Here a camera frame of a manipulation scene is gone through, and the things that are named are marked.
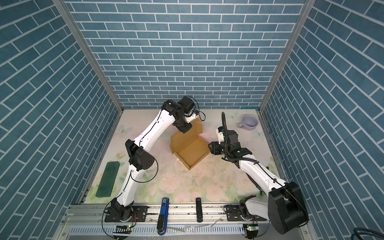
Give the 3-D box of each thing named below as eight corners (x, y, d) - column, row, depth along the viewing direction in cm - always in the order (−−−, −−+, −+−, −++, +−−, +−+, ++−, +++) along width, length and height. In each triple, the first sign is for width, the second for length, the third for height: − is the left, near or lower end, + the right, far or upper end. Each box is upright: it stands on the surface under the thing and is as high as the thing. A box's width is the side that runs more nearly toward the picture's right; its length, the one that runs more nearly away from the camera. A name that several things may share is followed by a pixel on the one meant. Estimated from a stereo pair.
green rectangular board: (96, 197, 81) (94, 196, 79) (108, 163, 94) (106, 161, 92) (110, 196, 81) (108, 195, 79) (120, 162, 94) (119, 161, 92)
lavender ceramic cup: (237, 130, 110) (239, 124, 106) (239, 118, 118) (240, 113, 113) (255, 133, 108) (258, 128, 104) (255, 121, 116) (258, 116, 111)
